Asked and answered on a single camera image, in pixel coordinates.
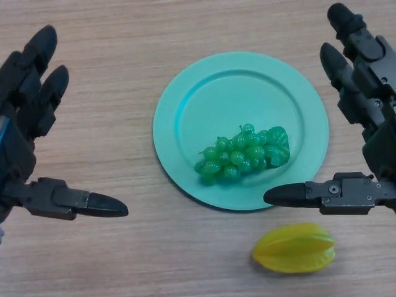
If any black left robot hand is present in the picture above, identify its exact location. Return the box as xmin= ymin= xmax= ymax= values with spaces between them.
xmin=0 ymin=24 xmax=129 ymax=223

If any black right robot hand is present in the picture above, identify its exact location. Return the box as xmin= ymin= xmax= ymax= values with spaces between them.
xmin=263 ymin=2 xmax=396 ymax=216

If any green grapes bunch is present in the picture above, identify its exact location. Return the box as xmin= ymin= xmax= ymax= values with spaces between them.
xmin=194 ymin=123 xmax=291 ymax=186

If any green round plate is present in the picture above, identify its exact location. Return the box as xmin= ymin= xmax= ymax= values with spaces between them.
xmin=152 ymin=51 xmax=329 ymax=212

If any yellow starfruit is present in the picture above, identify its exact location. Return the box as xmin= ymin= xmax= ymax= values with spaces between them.
xmin=251 ymin=222 xmax=336 ymax=273

